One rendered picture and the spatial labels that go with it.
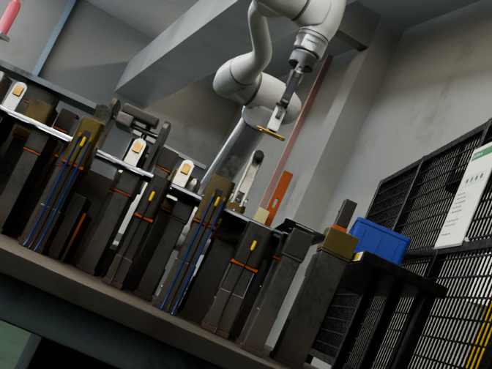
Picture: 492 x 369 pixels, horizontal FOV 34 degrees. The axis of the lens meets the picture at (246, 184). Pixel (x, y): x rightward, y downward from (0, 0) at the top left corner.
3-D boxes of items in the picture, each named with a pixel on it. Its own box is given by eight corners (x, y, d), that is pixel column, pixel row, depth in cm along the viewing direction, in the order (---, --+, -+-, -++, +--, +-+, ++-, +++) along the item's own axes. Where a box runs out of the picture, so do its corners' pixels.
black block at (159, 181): (98, 282, 187) (152, 170, 191) (102, 282, 197) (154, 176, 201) (118, 292, 187) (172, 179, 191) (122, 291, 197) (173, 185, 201)
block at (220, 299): (199, 329, 184) (250, 218, 189) (198, 326, 196) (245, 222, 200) (228, 342, 184) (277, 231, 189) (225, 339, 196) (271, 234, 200)
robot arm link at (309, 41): (301, 25, 219) (292, 44, 218) (331, 39, 219) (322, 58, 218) (296, 35, 228) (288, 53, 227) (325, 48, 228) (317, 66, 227)
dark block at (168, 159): (101, 276, 228) (163, 146, 234) (103, 277, 235) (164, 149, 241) (116, 283, 228) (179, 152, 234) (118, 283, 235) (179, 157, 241)
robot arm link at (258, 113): (151, 226, 307) (200, 247, 316) (154, 250, 294) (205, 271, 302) (255, 61, 279) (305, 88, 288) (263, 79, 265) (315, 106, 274)
